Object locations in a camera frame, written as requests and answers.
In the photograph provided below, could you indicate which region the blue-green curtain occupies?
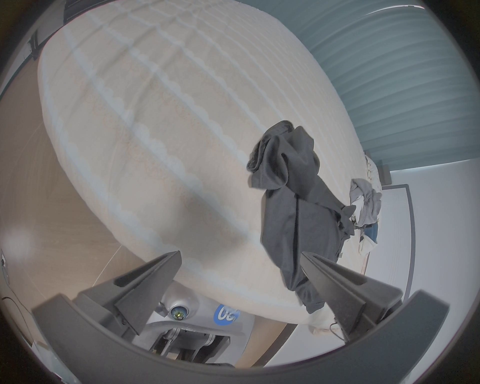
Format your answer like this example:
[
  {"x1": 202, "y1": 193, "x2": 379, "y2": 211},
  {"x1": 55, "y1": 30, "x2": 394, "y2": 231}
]
[{"x1": 240, "y1": 0, "x2": 478, "y2": 177}]

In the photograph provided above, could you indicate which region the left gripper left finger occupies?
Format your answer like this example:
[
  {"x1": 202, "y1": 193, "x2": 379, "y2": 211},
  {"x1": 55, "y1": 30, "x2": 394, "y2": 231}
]
[{"x1": 76, "y1": 250, "x2": 183, "y2": 340}]

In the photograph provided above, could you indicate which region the black T-shirt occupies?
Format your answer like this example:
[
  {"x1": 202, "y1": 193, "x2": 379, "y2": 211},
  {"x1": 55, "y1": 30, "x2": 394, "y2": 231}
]
[{"x1": 246, "y1": 120, "x2": 357, "y2": 315}]

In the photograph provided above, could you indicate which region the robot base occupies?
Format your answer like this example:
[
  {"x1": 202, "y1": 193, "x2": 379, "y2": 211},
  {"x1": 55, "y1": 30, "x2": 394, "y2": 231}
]
[{"x1": 144, "y1": 281, "x2": 256, "y2": 367}]

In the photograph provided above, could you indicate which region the bed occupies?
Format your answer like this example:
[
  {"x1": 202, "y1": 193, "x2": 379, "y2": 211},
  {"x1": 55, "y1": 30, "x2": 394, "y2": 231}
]
[{"x1": 37, "y1": 0, "x2": 416, "y2": 335}]

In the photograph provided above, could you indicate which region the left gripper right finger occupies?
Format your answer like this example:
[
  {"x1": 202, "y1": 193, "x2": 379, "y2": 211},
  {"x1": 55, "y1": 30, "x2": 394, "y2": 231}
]
[{"x1": 301, "y1": 251, "x2": 404, "y2": 343}]

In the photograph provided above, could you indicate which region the pile of clothes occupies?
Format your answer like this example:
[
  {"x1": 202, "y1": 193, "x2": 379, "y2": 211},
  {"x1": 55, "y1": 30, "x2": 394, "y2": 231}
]
[{"x1": 349, "y1": 178, "x2": 384, "y2": 258}]

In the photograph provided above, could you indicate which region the white printed pillow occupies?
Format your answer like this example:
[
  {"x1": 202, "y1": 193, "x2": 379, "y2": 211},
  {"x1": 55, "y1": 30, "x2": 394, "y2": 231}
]
[{"x1": 364, "y1": 155, "x2": 383, "y2": 188}]

